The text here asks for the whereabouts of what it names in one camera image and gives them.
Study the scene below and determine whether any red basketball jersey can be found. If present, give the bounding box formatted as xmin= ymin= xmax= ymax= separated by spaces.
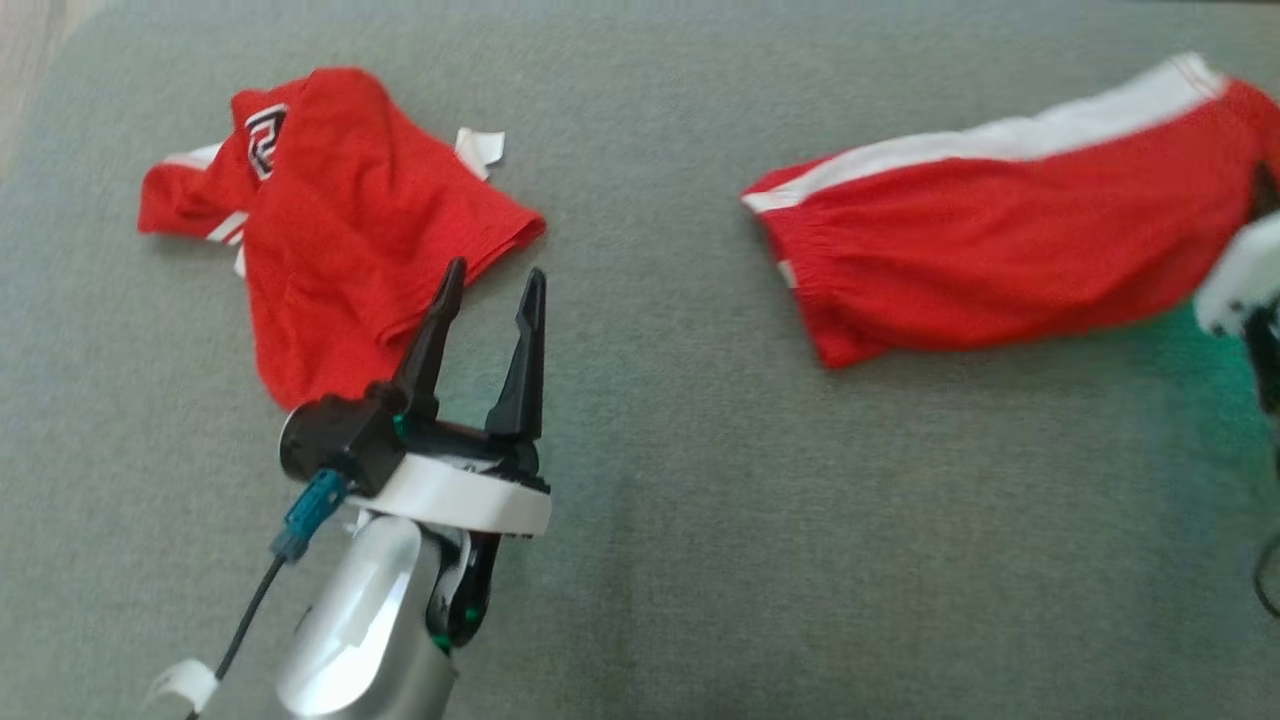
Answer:
xmin=138 ymin=67 xmax=548 ymax=411

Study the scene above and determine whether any left camera cable teal plug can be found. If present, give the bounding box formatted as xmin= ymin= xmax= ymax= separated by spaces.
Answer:
xmin=185 ymin=468 xmax=349 ymax=720

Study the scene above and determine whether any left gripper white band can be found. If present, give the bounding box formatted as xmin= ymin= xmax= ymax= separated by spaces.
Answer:
xmin=350 ymin=257 xmax=553 ymax=651

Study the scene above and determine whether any red shorts white stripe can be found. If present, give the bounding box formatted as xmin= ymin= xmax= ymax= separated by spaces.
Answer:
xmin=742 ymin=52 xmax=1280 ymax=369

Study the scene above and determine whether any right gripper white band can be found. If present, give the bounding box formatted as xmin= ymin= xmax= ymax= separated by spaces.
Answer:
xmin=1195 ymin=165 xmax=1280 ymax=416

